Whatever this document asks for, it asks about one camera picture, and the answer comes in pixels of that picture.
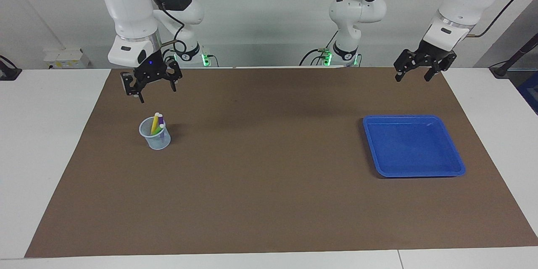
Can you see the white power strip box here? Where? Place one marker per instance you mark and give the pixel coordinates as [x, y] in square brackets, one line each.
[67, 59]

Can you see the blue plastic tray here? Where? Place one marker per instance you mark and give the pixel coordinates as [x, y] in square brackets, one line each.
[412, 147]

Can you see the yellow pen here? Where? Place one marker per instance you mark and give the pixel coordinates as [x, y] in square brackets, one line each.
[154, 124]

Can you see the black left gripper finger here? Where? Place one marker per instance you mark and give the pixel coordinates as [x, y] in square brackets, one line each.
[437, 69]
[405, 64]

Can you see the blue box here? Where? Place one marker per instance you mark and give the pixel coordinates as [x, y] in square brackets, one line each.
[530, 92]

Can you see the translucent plastic cup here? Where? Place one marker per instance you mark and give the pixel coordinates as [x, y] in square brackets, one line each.
[159, 142]

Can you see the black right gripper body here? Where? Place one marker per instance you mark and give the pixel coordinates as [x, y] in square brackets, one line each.
[151, 69]

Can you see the green pen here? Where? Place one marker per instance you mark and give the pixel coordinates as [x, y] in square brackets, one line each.
[159, 130]

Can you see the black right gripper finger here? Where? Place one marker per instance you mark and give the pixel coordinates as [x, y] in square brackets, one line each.
[131, 86]
[174, 75]

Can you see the black pole stand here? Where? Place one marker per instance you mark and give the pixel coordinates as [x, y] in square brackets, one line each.
[510, 61]

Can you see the black clamp mount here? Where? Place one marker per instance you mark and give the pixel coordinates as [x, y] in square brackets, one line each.
[8, 73]

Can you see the brown table mat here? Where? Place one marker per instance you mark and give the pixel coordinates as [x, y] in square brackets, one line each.
[269, 176]

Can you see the purple pen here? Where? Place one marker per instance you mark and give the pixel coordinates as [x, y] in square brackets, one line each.
[160, 119]

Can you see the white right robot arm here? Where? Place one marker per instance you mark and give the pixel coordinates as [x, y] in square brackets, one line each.
[134, 8]

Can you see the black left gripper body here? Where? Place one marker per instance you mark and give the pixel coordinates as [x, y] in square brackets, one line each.
[433, 54]

